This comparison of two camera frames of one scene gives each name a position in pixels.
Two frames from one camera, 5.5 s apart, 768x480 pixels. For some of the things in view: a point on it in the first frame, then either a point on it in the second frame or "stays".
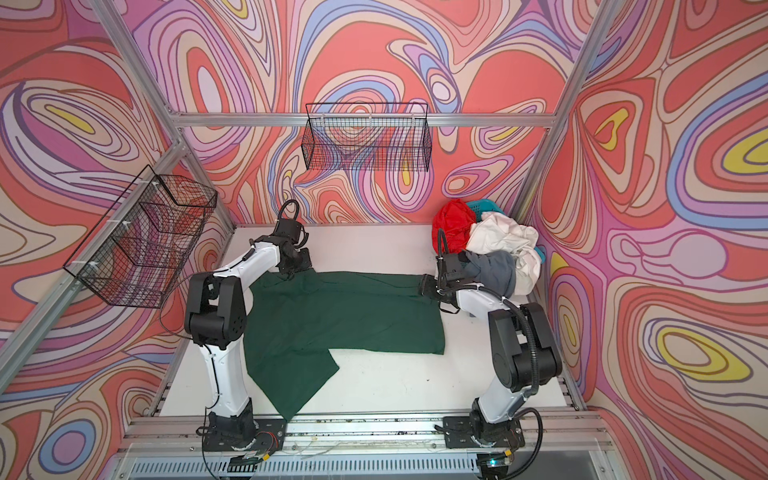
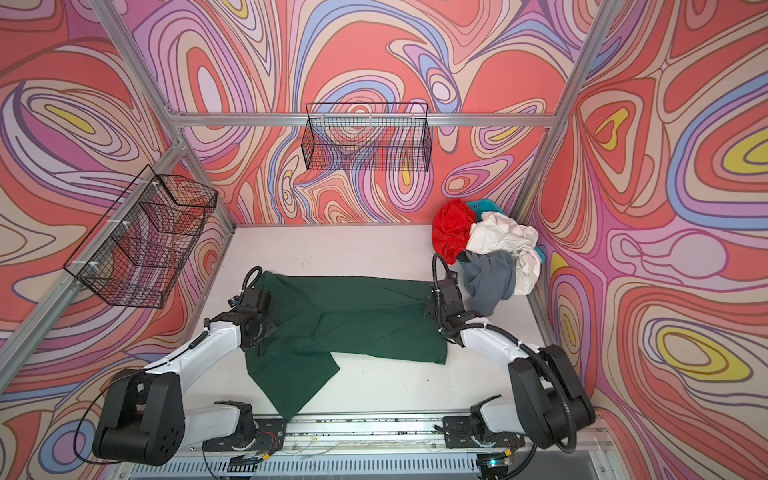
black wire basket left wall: (140, 248) stays
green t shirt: (294, 320) stays
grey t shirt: (494, 270) stays
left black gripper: (305, 265) -> (269, 329)
